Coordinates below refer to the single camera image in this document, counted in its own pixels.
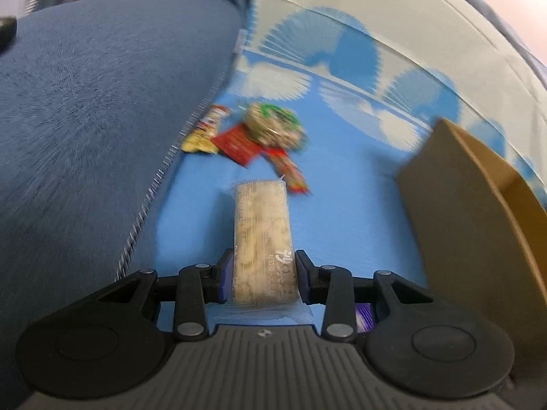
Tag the round peanut brittle packet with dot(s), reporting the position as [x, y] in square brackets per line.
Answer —
[274, 127]

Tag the clear rice cracker bar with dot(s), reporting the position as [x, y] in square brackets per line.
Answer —
[264, 287]

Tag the yellow cartoon snack stick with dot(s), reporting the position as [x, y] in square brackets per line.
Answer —
[200, 139]

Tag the purple Alpenliebe candy bar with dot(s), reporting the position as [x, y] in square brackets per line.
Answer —
[365, 318]

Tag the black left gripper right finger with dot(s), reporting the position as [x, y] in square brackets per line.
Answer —
[338, 291]

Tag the blue fan pattern cloth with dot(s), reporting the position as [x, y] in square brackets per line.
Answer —
[369, 79]

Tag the red nut snack packet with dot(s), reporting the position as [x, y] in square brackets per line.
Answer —
[287, 170]

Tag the brown cardboard box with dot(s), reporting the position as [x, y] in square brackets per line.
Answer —
[482, 235]

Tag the blue denim cushion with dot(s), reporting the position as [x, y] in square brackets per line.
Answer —
[95, 96]

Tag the flat red sachet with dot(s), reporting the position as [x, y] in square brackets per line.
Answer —
[237, 145]

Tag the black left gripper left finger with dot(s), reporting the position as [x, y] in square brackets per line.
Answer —
[191, 290]

